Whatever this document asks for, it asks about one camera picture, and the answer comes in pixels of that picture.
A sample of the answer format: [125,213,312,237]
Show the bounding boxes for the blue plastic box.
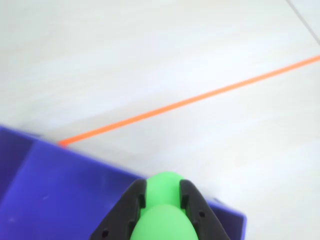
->
[0,124,248,240]

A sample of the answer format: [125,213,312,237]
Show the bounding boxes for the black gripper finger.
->
[179,179,233,240]
[89,178,148,240]

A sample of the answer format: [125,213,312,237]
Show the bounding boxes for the long orange tape strip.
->
[58,54,320,148]

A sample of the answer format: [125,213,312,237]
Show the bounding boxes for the green rubber duck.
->
[130,170,199,240]

